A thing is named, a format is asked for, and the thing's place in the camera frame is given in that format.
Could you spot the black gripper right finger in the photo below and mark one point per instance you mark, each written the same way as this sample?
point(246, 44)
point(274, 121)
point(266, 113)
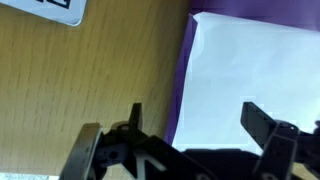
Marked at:
point(273, 143)

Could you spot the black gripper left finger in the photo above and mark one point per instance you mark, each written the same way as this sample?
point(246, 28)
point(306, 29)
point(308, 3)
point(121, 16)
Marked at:
point(140, 146)

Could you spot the purple cloth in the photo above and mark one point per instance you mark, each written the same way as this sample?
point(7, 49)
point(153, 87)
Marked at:
point(246, 63)

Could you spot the white marker card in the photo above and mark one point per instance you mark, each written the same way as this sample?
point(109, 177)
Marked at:
point(50, 8)

